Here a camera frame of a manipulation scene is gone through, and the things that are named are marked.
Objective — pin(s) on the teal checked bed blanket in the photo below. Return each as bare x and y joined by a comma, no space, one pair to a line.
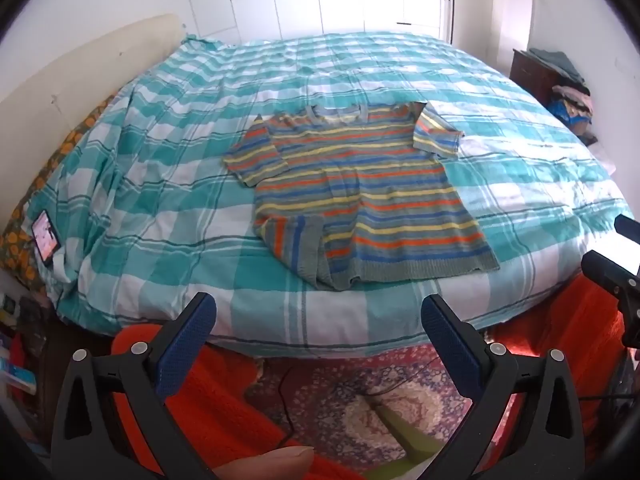
165,200

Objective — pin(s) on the patterned rug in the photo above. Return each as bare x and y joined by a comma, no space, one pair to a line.
340,400

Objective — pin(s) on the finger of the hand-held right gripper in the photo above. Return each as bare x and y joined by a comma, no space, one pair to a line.
607,272
627,227

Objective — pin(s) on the light green object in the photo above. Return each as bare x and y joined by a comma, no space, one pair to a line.
405,440

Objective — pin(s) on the person's left hand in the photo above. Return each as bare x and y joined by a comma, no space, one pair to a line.
265,462

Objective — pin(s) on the striped knit sweater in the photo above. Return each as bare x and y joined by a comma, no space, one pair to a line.
370,195

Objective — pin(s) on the orange knit cloth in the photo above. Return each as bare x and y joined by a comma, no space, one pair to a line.
220,410

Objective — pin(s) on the cream headboard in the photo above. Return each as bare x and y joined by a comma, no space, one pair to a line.
65,75

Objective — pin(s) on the pile of clothes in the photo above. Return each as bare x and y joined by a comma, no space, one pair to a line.
570,95

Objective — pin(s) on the dark wooden nightstand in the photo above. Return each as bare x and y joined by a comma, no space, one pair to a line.
532,77

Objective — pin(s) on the stack of books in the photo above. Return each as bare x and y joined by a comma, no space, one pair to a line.
17,370

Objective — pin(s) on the orange floral pillow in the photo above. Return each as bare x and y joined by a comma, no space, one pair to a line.
20,240

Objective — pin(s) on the smartphone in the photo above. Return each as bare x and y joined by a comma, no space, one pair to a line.
46,237

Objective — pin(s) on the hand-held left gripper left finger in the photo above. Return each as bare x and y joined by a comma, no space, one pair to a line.
186,345

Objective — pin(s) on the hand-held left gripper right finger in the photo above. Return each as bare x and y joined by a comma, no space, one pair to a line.
450,345

